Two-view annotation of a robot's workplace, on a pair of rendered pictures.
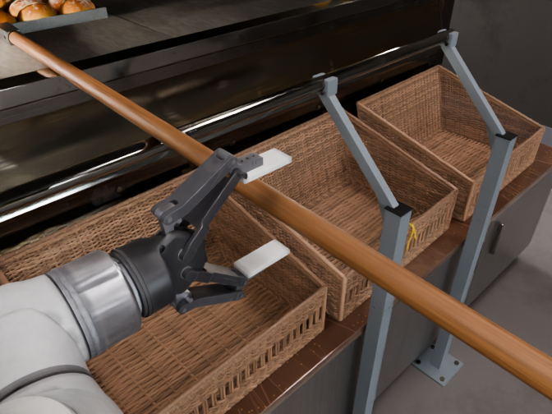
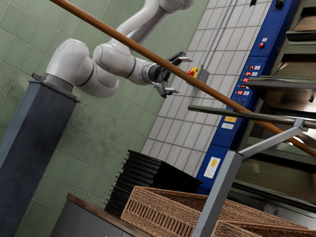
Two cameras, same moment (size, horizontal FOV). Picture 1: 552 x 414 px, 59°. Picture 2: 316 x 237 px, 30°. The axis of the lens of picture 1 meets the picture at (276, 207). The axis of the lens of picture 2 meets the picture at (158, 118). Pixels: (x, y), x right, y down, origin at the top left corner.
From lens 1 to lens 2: 254 cm
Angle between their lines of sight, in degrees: 106
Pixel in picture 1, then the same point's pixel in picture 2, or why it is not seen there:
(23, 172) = (257, 175)
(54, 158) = (268, 177)
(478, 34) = not seen: outside the picture
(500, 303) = not seen: outside the picture
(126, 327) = (146, 69)
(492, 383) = not seen: outside the picture
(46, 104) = (280, 153)
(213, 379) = (158, 197)
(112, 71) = (308, 152)
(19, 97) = (276, 146)
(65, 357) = (138, 60)
